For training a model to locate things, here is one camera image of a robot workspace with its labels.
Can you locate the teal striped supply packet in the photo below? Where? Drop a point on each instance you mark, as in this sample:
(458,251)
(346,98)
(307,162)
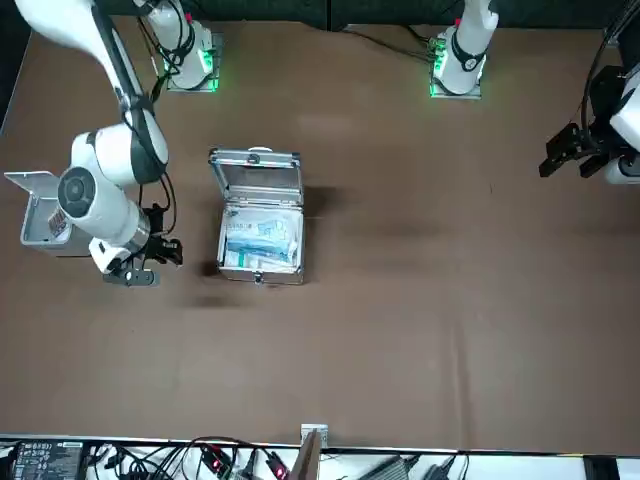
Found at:
(260,246)

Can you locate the aluminium profile post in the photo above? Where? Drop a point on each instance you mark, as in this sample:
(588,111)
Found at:
(307,460)

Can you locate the white printed supply packet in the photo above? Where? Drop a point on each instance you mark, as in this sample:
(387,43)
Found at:
(250,226)

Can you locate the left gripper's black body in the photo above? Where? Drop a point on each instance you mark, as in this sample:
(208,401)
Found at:
(602,100)

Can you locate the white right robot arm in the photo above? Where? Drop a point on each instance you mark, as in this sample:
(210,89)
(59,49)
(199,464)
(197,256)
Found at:
(100,210)

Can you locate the black labelled power adapter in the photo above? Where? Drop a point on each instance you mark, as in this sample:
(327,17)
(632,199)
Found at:
(45,460)

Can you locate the silver power adapter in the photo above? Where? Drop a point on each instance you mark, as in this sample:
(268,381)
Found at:
(390,470)

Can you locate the white medicine box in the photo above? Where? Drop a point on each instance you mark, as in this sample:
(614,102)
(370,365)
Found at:
(240,261)

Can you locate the silver aluminium medical kit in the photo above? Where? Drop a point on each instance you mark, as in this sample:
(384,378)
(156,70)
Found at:
(260,170)

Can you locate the left arm's metal base plate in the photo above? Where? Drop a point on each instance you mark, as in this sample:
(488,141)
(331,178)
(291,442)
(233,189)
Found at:
(440,94)

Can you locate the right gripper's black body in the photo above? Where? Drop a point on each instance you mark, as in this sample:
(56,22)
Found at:
(156,250)

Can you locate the right arm's metal base plate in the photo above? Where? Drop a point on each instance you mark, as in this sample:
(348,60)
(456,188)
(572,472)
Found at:
(218,45)

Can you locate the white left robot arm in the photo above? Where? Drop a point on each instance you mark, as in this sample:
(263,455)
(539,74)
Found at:
(470,45)

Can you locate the white lidded waste bin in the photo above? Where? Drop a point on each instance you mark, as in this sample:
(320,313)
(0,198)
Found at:
(30,182)

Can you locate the black device with red light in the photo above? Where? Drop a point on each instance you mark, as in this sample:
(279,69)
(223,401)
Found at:
(279,470)
(216,462)

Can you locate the black adapter box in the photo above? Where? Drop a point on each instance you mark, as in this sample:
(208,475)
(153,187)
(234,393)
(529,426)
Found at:
(600,467)
(445,470)

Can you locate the clear iodophor cotton swab packet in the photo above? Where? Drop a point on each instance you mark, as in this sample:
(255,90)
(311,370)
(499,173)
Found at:
(59,222)

